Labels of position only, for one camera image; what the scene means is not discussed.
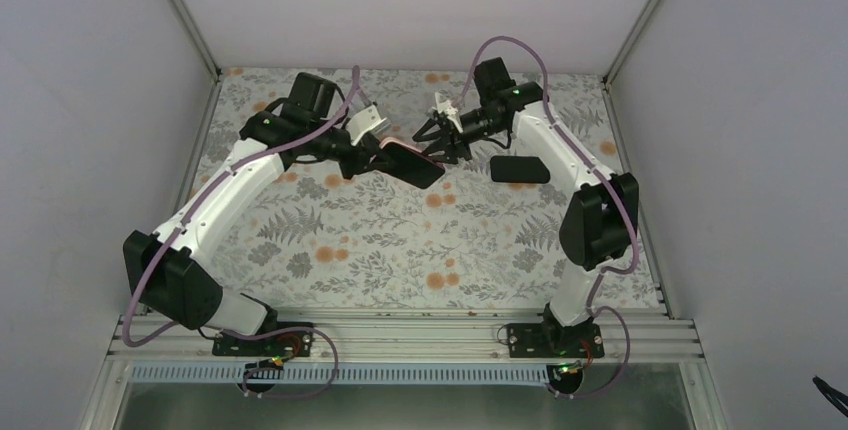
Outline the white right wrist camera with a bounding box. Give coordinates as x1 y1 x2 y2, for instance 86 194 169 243
431 92 464 134

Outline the aluminium rail base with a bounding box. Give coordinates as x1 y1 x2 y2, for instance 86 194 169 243
105 307 705 365

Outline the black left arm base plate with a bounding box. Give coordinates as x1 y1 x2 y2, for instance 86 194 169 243
211 321 314 359

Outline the left aluminium frame post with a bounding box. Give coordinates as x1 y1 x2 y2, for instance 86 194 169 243
168 0 221 81

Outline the pink phone case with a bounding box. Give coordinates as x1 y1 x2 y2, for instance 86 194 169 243
379 137 445 174

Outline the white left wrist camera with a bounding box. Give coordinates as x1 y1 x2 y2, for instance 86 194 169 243
345 103 391 146

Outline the aluminium corner frame post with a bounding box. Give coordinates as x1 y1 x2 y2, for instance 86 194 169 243
602 0 663 89

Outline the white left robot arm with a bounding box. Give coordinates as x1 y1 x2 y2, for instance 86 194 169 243
121 66 383 355

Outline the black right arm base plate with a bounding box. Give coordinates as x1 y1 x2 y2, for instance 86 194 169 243
505 321 605 359

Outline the black smartphone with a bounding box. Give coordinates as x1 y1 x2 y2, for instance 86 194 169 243
380 140 446 189

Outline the black object at corner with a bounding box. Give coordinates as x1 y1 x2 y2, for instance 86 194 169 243
812 376 848 417

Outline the slotted grey cable duct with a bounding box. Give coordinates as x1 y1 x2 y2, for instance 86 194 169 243
131 362 549 386

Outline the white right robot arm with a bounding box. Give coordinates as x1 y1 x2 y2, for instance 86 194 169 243
413 58 640 357

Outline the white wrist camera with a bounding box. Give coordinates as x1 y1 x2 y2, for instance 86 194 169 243
345 103 391 146
431 92 464 134

